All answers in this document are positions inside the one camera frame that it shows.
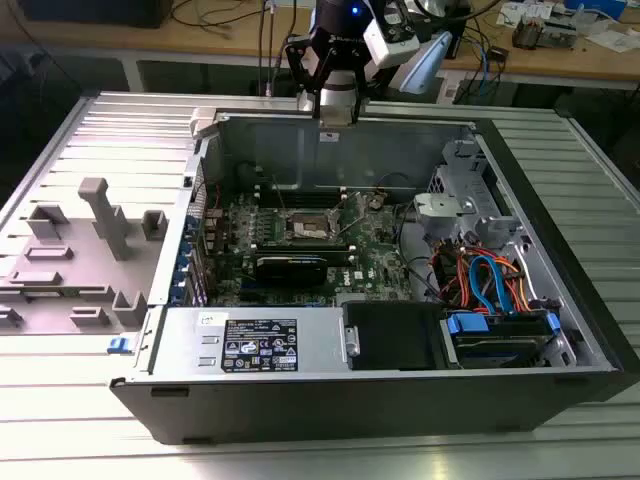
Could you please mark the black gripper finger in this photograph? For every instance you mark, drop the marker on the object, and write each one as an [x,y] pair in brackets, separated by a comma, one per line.
[357,100]
[300,65]

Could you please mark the silver topped CPU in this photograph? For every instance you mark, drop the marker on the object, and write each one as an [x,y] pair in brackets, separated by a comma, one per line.
[334,118]

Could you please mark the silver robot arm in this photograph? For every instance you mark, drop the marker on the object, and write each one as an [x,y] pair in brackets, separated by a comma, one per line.
[425,65]

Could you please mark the white clipped RAM slot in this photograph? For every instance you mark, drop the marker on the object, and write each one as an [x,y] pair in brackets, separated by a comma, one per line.
[300,248]
[337,260]
[300,187]
[300,196]

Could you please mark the black RAM slot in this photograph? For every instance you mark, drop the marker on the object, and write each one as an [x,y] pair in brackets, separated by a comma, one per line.
[300,191]
[300,253]
[300,243]
[300,201]

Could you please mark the CPU socket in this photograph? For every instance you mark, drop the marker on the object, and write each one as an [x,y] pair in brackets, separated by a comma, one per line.
[310,226]

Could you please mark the white label sticker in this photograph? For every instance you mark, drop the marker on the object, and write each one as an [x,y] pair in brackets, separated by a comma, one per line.
[327,136]

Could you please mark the round coin cell battery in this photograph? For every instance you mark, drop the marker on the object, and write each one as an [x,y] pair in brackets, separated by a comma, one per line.
[375,202]

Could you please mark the tall black box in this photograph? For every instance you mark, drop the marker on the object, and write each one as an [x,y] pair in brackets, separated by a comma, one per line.
[460,42]

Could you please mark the small black adapter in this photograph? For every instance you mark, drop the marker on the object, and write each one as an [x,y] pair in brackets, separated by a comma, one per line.
[499,53]

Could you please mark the green motherboard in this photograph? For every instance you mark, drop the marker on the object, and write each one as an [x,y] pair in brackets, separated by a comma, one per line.
[370,260]

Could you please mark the white printed card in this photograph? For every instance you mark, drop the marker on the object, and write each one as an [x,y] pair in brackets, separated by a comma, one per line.
[520,12]

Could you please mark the copper finned heatsink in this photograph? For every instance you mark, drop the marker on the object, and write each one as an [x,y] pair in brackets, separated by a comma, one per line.
[527,34]

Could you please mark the black graphics card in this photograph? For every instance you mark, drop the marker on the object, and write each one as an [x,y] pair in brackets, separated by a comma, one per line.
[290,272]

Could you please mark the silver metal drive cage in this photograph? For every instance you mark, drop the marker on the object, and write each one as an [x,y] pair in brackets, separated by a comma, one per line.
[500,225]

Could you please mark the wooden desk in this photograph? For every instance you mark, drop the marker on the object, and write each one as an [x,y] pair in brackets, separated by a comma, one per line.
[550,65]

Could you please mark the wide black desktop box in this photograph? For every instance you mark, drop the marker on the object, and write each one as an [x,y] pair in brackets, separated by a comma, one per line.
[100,12]

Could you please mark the grey electronic module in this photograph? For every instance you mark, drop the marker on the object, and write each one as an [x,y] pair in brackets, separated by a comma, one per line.
[560,35]

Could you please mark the black plastic shroud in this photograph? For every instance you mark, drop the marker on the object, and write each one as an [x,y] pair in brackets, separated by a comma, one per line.
[390,335]

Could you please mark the hard disk in blue carrier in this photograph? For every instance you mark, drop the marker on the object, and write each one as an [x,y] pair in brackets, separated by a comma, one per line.
[467,324]

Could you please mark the white paper sheet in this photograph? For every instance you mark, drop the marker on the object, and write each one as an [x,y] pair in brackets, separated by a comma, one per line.
[615,40]

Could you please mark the silver power supply unit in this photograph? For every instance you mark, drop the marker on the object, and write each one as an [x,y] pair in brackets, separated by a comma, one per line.
[190,345]

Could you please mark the grey parts rack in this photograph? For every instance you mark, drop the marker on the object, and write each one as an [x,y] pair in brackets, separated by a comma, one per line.
[85,280]

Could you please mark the black PC case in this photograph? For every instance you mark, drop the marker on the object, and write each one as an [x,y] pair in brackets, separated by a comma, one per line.
[350,410]

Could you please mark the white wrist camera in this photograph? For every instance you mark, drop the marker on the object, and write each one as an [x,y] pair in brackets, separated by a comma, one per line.
[387,50]

